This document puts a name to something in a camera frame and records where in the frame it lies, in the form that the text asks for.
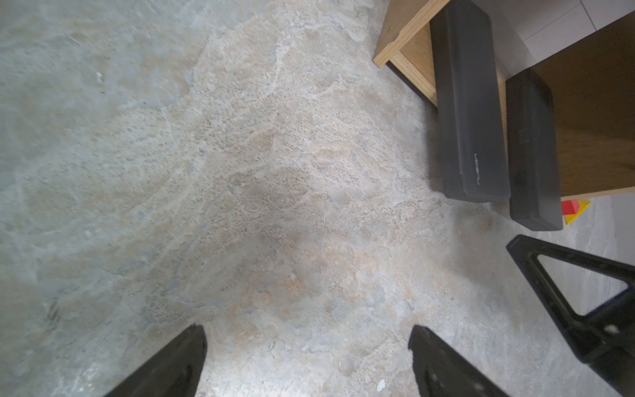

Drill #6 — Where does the black pencil case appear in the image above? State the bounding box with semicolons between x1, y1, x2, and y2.
430;1;510;203
506;68;563;232

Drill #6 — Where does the red toy block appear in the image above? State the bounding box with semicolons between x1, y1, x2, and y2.
562;199;580;216

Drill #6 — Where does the wooden three-tier shelf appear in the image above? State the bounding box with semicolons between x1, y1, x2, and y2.
374;1;634;204

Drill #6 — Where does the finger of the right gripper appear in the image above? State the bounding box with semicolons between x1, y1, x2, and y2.
505;234;635;366

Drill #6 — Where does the yellow toy block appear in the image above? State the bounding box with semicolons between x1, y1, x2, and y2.
563;198;591;225

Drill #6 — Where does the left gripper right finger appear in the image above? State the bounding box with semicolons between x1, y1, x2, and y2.
408;325;507;397

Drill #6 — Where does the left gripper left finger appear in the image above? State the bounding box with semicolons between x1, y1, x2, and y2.
107;324;208;397

